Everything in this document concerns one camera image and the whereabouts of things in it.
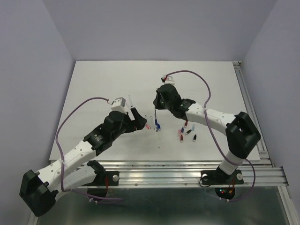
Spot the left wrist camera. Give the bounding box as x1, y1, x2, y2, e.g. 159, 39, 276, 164
107, 97, 129, 114

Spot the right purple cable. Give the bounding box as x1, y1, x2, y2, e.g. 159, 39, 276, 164
160, 70, 256, 203

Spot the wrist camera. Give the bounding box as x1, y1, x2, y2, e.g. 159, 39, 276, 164
107, 97, 129, 114
161, 75, 175, 86

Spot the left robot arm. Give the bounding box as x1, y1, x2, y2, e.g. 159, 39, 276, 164
19, 108, 147, 217

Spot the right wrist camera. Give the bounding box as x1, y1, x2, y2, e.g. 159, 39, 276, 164
161, 75, 175, 86

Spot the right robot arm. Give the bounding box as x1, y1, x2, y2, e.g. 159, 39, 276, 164
153, 84, 261, 183

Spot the aluminium frame rail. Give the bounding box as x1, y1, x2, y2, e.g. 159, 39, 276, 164
28, 60, 293, 225

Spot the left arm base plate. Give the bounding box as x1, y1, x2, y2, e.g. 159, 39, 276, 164
83, 171, 120, 187

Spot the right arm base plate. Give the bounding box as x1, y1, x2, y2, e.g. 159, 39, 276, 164
199, 168, 244, 187

